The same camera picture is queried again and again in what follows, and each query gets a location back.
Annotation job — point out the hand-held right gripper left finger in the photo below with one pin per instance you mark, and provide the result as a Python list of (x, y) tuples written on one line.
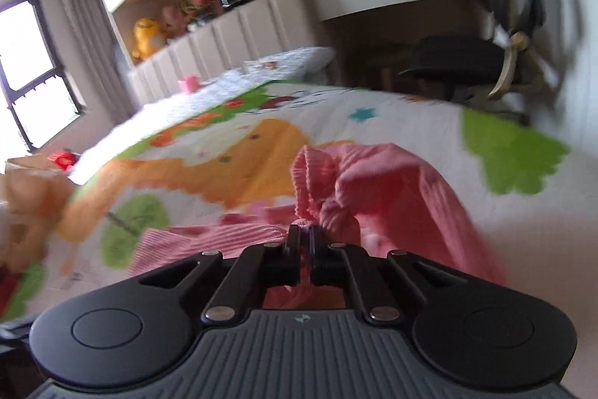
[(293, 252)]

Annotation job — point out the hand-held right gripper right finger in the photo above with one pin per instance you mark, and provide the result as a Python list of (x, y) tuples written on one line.
[(319, 258)]

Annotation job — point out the pink ribbed garment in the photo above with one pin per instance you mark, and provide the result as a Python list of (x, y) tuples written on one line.
[(373, 184)]

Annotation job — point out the cartoon printed blanket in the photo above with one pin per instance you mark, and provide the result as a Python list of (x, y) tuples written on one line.
[(233, 146)]

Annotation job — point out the pale quilted pillow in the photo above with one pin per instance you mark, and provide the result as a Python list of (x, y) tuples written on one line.
[(261, 72)]

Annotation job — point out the small brown toy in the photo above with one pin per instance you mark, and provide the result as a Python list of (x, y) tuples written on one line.
[(269, 65)]

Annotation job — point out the small pink cup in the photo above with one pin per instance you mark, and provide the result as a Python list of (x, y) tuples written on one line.
[(190, 83)]

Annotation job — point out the beige padded headboard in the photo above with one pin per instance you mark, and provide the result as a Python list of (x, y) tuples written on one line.
[(233, 39)]

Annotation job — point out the yellow plush toy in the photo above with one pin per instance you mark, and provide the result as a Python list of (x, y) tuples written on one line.
[(147, 36)]

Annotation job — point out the potted plant with pink flowers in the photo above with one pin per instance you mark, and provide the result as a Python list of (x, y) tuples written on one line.
[(198, 4)]

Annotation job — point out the beige curtain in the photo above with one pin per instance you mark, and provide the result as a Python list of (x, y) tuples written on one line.
[(88, 34)]

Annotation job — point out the black framed window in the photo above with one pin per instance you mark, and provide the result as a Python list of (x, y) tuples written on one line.
[(25, 48)]

